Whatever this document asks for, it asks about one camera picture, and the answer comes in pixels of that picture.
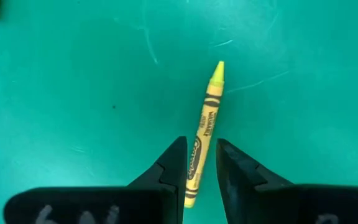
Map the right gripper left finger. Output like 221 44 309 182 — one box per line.
3 136 188 224

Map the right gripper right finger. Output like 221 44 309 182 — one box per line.
215 138 358 224

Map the yellow crayon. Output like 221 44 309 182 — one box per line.
183 60 226 208

